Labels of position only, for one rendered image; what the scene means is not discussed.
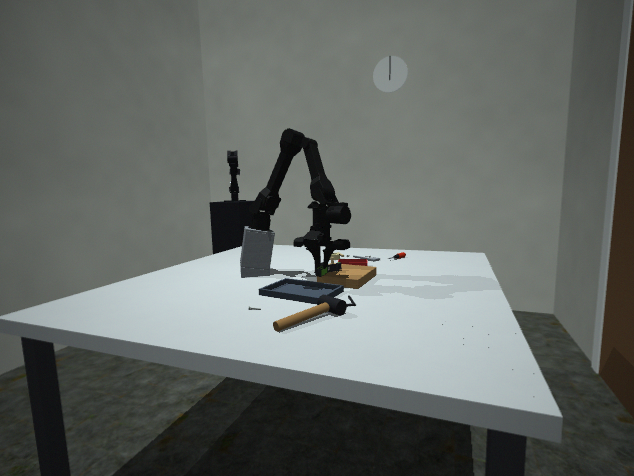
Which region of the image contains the wooden-handled mallet with black head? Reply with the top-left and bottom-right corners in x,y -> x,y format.
273,295 -> 347,332

